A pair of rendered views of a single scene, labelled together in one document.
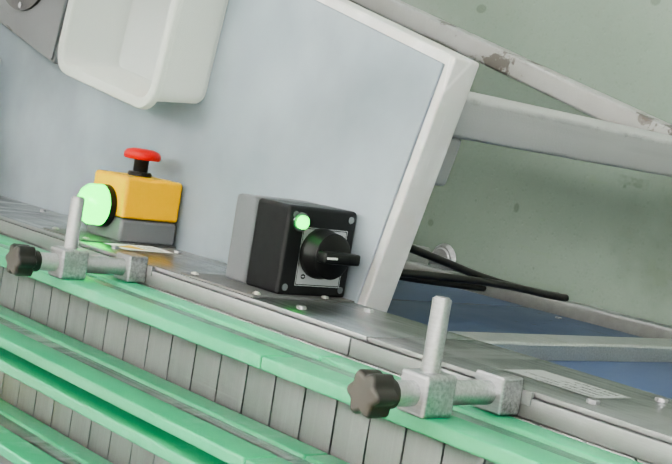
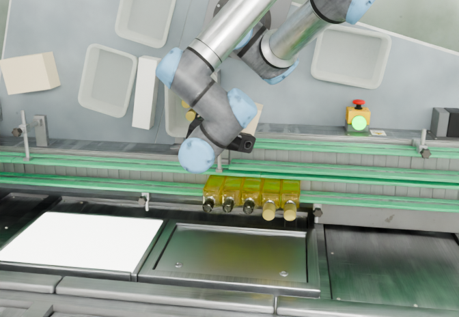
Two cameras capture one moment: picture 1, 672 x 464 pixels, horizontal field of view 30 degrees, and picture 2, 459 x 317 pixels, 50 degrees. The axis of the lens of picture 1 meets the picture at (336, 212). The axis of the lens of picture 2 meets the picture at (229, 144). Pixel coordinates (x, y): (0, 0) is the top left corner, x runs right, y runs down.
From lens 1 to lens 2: 166 cm
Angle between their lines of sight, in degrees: 43
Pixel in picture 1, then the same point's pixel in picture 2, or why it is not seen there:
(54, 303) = (364, 158)
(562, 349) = not seen: outside the picture
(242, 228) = (443, 121)
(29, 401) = (354, 190)
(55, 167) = (277, 107)
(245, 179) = (399, 102)
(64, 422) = (378, 191)
